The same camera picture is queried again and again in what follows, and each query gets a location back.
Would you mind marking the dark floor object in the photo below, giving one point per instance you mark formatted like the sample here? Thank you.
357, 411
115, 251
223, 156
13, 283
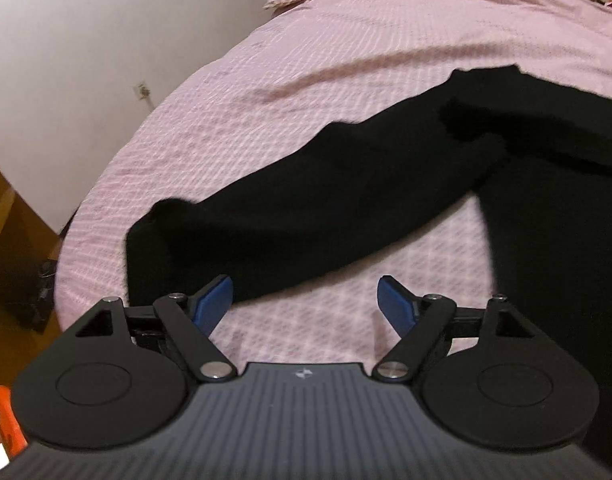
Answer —
40, 295

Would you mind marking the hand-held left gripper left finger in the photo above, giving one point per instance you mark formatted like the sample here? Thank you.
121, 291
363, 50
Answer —
213, 305

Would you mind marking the black sweater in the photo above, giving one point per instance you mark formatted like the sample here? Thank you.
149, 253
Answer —
336, 200

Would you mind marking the white wall socket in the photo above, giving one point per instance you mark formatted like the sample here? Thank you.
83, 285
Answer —
141, 91

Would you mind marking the pink checked bed cover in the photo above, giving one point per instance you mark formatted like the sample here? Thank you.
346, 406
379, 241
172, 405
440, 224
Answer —
336, 60

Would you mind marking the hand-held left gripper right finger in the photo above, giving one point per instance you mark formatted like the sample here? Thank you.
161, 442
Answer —
393, 302

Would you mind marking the orange plastic part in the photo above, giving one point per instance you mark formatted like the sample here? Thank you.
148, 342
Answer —
0, 420

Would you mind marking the wooden cabinet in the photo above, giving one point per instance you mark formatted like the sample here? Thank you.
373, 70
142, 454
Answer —
5, 230

